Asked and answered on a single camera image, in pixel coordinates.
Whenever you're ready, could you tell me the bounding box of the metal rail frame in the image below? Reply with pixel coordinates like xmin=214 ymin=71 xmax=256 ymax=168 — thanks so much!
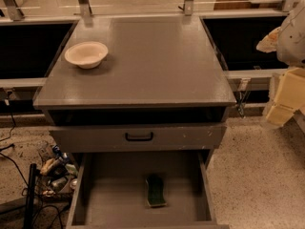
xmin=0 ymin=0 xmax=305 ymax=93

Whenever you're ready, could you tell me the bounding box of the wire basket of clutter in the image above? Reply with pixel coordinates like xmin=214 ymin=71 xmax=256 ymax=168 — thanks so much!
xmin=37 ymin=141 xmax=78 ymax=202

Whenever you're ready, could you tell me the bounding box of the black drawer handle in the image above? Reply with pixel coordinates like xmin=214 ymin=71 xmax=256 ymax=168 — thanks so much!
xmin=125 ymin=132 xmax=154 ymax=142

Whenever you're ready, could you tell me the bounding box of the grey top drawer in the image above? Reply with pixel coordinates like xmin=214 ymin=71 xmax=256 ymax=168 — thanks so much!
xmin=50 ymin=123 xmax=227 ymax=153

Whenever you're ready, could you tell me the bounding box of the grey open middle drawer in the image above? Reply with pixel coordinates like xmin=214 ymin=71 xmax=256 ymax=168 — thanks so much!
xmin=67 ymin=151 xmax=230 ymax=229

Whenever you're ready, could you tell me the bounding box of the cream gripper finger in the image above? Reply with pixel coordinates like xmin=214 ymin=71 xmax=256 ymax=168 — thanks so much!
xmin=265 ymin=68 xmax=305 ymax=127
xmin=256 ymin=27 xmax=280 ymax=53

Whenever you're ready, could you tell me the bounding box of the black floor cable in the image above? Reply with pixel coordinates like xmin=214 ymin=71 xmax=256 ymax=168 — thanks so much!
xmin=0 ymin=93 xmax=65 ymax=229

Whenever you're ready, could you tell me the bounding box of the black stand post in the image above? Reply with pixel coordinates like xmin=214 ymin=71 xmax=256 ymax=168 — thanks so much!
xmin=23 ymin=163 xmax=36 ymax=229

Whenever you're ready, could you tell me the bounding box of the green yellow sponge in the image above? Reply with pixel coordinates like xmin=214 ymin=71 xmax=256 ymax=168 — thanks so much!
xmin=146 ymin=174 xmax=167 ymax=208

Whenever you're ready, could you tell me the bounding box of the grey cabinet with counter top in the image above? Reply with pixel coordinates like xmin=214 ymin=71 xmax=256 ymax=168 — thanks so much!
xmin=34 ymin=16 xmax=235 ymax=127

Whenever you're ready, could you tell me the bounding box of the white bowl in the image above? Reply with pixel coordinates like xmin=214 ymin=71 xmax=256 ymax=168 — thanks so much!
xmin=65 ymin=41 xmax=109 ymax=69

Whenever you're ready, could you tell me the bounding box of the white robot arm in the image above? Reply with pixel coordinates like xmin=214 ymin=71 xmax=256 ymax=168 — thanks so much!
xmin=256 ymin=0 xmax=305 ymax=127

